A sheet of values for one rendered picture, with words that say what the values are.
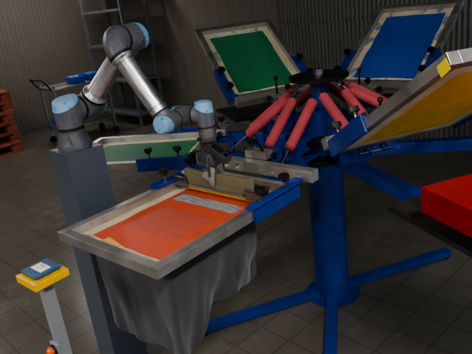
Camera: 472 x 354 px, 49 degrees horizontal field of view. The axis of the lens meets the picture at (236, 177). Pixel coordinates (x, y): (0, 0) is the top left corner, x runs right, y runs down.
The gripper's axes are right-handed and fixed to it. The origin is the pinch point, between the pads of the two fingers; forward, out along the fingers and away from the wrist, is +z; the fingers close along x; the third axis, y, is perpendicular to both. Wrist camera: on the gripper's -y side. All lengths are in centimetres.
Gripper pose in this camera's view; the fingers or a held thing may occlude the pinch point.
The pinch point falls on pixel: (218, 182)
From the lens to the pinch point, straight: 220.9
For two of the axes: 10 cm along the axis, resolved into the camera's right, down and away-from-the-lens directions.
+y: -7.5, -1.4, 6.4
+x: -6.5, 3.3, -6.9
